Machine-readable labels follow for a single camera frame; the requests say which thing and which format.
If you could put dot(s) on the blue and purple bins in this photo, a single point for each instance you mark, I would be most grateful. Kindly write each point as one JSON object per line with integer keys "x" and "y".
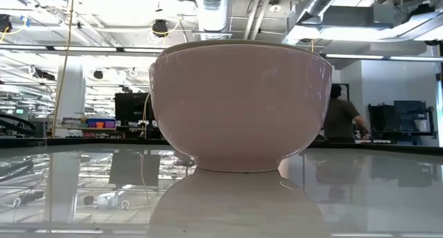
{"x": 100, "y": 123}

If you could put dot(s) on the white bucket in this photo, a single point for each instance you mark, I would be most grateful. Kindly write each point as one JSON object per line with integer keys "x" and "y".
{"x": 421, "y": 125}

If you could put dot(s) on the black tower box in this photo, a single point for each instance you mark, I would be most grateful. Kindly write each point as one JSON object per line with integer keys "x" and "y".
{"x": 131, "y": 108}

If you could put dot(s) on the large pale ribbed bowl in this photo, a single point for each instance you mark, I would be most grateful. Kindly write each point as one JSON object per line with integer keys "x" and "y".
{"x": 239, "y": 110}

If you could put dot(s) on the person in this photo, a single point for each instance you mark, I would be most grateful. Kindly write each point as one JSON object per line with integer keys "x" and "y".
{"x": 341, "y": 117}

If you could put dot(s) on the black equipment cart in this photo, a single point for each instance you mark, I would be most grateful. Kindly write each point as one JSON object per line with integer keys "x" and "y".
{"x": 398, "y": 115}

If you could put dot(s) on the grey bowl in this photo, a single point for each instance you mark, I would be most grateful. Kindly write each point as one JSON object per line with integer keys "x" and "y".
{"x": 242, "y": 41}

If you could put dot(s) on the silver ribbed ceiling duct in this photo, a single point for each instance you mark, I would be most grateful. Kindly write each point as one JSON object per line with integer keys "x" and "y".
{"x": 212, "y": 9}

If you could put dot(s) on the silver smooth ceiling duct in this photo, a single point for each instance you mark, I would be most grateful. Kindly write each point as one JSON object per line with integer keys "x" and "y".
{"x": 320, "y": 1}

